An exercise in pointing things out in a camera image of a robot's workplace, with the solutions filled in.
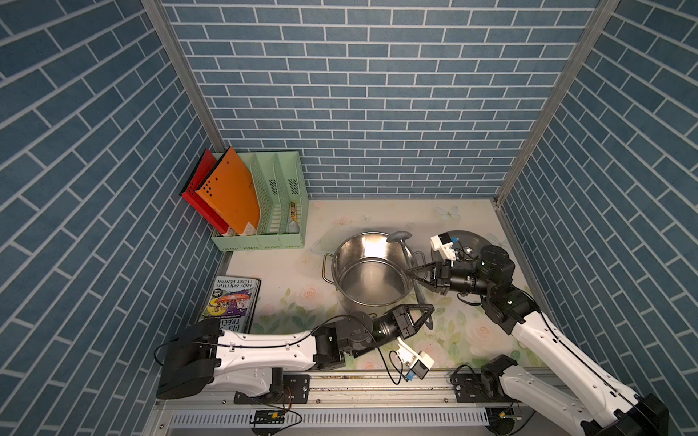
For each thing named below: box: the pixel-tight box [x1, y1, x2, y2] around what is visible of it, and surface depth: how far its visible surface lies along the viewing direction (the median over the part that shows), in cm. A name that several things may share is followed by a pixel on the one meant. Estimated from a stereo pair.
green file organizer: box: [210, 150, 310, 252], surface depth 107 cm
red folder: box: [179, 148, 230, 236], surface depth 87 cm
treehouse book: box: [198, 275, 261, 332], surface depth 87 cm
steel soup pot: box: [321, 230, 427, 314], surface depth 95 cm
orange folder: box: [195, 146, 261, 237], surface depth 97 cm
